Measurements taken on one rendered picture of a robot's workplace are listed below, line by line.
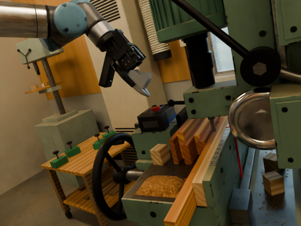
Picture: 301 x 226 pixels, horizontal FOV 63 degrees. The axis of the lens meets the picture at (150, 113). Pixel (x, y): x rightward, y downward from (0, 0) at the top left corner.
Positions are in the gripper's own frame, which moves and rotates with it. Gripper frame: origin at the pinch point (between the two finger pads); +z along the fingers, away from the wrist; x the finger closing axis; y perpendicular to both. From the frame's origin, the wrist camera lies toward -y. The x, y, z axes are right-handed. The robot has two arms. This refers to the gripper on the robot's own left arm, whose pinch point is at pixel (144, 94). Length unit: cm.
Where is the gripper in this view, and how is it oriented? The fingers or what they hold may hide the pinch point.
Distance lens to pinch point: 74.7
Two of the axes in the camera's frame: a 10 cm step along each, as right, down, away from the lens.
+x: 3.1, -1.9, 9.3
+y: 7.0, -6.2, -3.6
